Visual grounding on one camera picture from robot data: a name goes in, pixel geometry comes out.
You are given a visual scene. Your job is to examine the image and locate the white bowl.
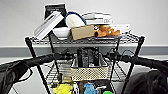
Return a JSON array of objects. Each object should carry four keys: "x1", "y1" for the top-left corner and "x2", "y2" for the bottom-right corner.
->
[{"x1": 52, "y1": 26, "x2": 72, "y2": 41}]

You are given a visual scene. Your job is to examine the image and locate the orange plush toy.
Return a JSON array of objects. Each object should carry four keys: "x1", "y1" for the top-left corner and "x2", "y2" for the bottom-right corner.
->
[{"x1": 94, "y1": 24, "x2": 121, "y2": 39}]

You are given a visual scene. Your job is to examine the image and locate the white printed box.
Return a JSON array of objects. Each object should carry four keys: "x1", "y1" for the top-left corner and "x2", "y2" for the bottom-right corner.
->
[{"x1": 106, "y1": 23, "x2": 132, "y2": 36}]

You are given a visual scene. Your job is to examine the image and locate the brown cardboard box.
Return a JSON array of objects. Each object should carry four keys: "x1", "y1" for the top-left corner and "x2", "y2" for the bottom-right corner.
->
[{"x1": 70, "y1": 24, "x2": 96, "y2": 41}]

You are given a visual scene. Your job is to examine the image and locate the white flat leaning box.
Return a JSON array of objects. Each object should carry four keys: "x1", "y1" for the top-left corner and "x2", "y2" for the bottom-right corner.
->
[{"x1": 33, "y1": 11, "x2": 65, "y2": 41}]

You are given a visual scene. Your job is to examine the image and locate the green lidded container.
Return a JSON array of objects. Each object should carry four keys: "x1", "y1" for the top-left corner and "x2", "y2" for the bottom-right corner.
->
[{"x1": 102, "y1": 90, "x2": 115, "y2": 94}]

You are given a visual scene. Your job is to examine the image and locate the white round cushion blue rim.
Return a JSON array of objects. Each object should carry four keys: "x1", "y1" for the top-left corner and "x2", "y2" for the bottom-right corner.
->
[{"x1": 64, "y1": 11, "x2": 88, "y2": 30}]

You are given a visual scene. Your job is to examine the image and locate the black office chair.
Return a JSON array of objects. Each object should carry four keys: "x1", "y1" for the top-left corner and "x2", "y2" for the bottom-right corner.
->
[{"x1": 128, "y1": 69, "x2": 168, "y2": 94}]

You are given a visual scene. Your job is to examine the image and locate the blue plush toy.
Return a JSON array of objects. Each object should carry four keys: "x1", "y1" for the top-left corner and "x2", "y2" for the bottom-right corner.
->
[{"x1": 83, "y1": 82, "x2": 101, "y2": 94}]

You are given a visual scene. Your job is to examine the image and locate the black framed box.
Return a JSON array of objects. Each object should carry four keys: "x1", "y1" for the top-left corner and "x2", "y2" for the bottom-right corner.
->
[{"x1": 44, "y1": 3, "x2": 68, "y2": 28}]

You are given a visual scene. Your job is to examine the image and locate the black wire shelf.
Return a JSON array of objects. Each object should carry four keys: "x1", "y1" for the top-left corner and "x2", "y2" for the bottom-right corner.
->
[{"x1": 24, "y1": 32, "x2": 146, "y2": 94}]

